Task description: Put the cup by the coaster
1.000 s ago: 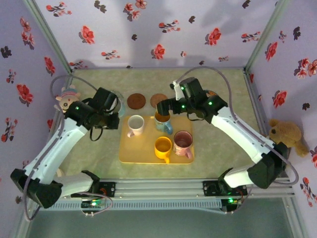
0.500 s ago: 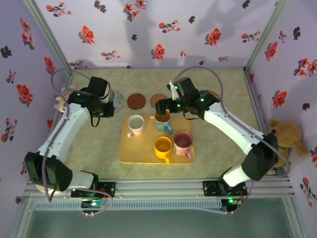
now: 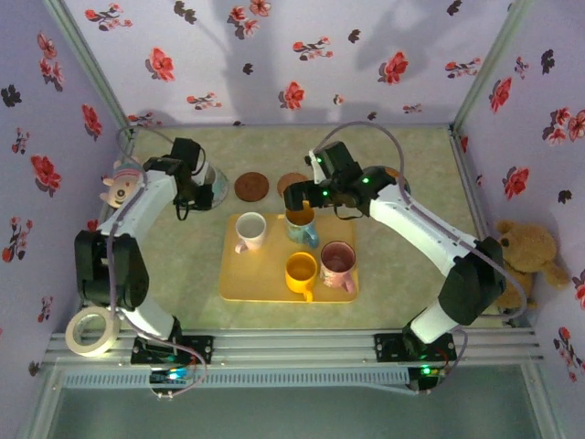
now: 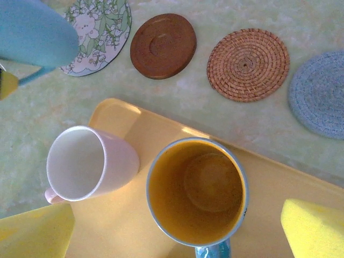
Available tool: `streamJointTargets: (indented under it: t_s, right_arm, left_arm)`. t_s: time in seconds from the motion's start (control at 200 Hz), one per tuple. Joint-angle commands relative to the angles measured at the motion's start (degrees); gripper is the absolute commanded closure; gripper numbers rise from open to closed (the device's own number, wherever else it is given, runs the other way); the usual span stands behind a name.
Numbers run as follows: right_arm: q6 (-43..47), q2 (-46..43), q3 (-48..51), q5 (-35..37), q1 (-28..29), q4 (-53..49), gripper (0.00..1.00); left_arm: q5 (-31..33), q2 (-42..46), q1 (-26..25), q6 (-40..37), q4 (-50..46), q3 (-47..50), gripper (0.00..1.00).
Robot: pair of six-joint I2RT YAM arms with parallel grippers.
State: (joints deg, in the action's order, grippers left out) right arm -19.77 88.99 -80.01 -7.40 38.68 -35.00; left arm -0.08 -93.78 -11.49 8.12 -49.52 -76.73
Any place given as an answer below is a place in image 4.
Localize woven rattan round coaster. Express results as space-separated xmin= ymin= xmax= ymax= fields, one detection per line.
xmin=206 ymin=28 xmax=291 ymax=103

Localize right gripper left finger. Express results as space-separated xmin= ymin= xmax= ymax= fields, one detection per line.
xmin=0 ymin=203 xmax=76 ymax=258

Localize brown wooden round coaster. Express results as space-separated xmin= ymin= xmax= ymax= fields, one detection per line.
xmin=130 ymin=13 xmax=198 ymax=81

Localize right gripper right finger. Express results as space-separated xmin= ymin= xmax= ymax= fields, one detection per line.
xmin=281 ymin=198 xmax=344 ymax=258

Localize blue knitted round coaster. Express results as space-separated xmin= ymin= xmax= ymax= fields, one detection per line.
xmin=287 ymin=50 xmax=344 ymax=140

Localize blue butterfly mug yellow inside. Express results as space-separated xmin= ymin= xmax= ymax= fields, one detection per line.
xmin=146 ymin=137 xmax=250 ymax=258

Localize pale pink white mug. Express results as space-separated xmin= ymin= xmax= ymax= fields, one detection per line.
xmin=44 ymin=125 xmax=140 ymax=205

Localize light blue mug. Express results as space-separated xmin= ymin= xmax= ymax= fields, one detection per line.
xmin=0 ymin=0 xmax=80 ymax=87

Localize green floral round coaster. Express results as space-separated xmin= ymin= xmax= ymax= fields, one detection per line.
xmin=59 ymin=0 xmax=133 ymax=77

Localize yellow plastic tray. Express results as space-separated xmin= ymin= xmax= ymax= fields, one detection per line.
xmin=64 ymin=98 xmax=344 ymax=258

